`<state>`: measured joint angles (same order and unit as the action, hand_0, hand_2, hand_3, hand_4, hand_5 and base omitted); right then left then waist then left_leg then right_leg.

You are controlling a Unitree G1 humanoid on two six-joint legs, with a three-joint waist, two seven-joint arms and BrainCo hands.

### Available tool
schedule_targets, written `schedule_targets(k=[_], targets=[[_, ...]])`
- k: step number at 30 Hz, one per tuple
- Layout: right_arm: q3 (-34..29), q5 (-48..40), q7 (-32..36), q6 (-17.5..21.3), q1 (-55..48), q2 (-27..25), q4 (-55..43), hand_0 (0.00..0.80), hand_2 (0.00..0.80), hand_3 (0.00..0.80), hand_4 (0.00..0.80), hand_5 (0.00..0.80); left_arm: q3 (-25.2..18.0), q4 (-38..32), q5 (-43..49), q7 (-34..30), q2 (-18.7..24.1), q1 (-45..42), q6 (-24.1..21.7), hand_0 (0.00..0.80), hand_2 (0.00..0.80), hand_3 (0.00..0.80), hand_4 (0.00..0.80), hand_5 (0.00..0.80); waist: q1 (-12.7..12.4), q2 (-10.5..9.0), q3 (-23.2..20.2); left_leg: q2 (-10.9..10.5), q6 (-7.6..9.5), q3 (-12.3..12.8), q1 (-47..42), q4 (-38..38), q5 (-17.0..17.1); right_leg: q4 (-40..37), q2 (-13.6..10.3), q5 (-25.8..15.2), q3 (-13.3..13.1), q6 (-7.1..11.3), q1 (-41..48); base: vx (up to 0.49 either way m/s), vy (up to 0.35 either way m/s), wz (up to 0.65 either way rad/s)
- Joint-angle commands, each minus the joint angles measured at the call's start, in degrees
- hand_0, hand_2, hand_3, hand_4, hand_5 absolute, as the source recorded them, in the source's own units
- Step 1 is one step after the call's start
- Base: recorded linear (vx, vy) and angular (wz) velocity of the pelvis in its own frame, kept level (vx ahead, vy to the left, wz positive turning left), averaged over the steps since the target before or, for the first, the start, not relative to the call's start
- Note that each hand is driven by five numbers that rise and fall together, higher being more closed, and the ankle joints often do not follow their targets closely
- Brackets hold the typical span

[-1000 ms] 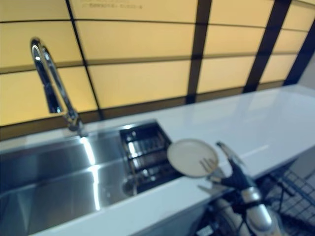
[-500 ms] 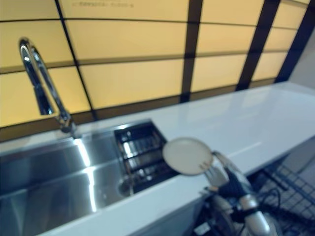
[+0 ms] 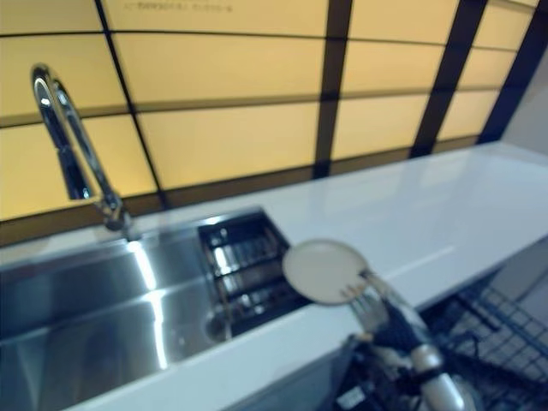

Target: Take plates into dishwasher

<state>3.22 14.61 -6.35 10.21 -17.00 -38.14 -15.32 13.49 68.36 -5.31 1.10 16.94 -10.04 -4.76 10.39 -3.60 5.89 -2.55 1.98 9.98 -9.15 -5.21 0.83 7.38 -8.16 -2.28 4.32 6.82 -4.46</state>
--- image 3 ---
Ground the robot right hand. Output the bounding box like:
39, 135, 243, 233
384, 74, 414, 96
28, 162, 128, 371
340, 269, 430, 357

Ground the beige plate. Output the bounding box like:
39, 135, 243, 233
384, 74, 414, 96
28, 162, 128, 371
281, 238, 378, 307

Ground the black sink drying rack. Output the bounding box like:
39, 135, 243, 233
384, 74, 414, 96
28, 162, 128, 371
197, 211, 313, 338

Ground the stainless steel sink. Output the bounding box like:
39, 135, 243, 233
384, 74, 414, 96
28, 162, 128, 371
0, 207, 313, 411

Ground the chrome kitchen faucet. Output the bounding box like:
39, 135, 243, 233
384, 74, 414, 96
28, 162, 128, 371
30, 63, 134, 241

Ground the black wire dishwasher basket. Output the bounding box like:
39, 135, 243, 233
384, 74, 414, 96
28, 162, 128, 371
427, 280, 548, 411

